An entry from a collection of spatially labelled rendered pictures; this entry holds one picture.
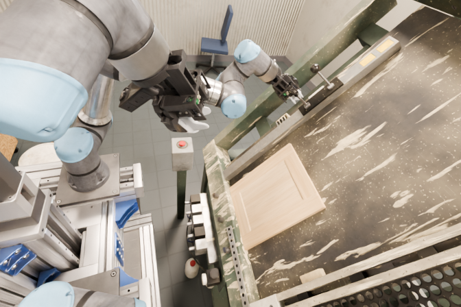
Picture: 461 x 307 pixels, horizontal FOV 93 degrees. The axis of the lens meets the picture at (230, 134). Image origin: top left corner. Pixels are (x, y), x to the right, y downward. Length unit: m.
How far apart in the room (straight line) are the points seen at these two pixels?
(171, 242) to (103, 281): 1.15
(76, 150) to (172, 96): 0.59
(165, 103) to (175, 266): 1.68
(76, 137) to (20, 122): 0.74
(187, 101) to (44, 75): 0.20
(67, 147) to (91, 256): 0.41
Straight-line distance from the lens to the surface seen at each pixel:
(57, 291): 0.70
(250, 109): 1.24
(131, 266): 1.78
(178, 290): 1.93
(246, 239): 1.08
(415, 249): 0.77
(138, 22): 0.29
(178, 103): 0.36
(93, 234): 1.08
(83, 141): 0.92
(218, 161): 1.27
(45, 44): 0.22
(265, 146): 1.08
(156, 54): 0.30
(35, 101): 0.21
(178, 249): 1.99
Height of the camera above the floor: 1.90
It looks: 44 degrees down
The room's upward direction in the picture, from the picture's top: 14 degrees clockwise
